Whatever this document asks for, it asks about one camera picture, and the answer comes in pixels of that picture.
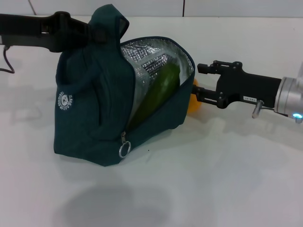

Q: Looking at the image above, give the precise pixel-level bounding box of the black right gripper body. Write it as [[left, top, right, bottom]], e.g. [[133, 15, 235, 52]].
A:
[[215, 61, 282, 109]]

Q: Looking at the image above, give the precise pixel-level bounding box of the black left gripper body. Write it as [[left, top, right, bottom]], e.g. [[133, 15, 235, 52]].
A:
[[0, 12, 71, 53]]

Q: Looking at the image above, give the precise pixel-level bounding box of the yellow orange pear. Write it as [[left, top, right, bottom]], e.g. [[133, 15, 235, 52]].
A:
[[188, 79, 202, 113]]

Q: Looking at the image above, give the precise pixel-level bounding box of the green cucumber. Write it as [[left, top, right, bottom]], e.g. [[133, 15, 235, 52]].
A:
[[129, 62, 180, 128]]

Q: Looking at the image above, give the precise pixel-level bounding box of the dark teal insulated lunch bag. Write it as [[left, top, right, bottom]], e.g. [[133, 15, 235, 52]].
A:
[[53, 6, 196, 167]]

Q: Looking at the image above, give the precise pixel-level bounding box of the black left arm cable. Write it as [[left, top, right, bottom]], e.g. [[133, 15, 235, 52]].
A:
[[0, 46, 15, 74]]

